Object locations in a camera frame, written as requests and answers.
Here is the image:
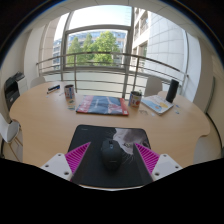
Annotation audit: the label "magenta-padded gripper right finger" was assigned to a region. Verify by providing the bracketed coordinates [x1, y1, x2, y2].
[132, 142, 184, 186]

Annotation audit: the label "black computer mouse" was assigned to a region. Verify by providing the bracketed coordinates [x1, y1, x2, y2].
[100, 138, 124, 172]

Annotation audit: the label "black mouse pad with print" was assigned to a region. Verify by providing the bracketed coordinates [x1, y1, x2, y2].
[67, 124, 154, 189]

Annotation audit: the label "white and blue booklet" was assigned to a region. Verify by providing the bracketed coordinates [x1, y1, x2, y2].
[141, 94, 175, 116]

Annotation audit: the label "metal balcony railing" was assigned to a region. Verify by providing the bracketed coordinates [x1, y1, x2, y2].
[35, 51, 189, 99]

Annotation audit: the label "white mug with red print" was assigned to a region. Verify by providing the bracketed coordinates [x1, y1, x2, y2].
[128, 90, 143, 108]

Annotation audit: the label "black office printer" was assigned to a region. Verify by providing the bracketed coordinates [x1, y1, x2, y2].
[3, 71, 26, 111]

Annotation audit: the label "green trees outside window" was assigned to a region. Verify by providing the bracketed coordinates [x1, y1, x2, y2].
[66, 30, 120, 67]

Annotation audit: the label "white chair with wooden legs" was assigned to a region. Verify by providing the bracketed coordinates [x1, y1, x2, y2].
[0, 112, 24, 162]

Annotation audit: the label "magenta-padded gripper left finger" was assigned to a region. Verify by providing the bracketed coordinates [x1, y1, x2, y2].
[39, 141, 93, 186]

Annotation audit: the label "blue and black stapler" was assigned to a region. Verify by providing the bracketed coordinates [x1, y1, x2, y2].
[46, 84, 62, 94]

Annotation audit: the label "red and blue magazine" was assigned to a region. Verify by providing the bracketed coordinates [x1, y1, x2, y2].
[75, 94, 130, 117]

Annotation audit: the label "black cylinder speaker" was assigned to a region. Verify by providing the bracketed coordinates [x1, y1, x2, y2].
[165, 78, 180, 104]

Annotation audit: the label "printed drink can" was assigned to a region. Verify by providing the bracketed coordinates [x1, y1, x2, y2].
[63, 84, 76, 101]

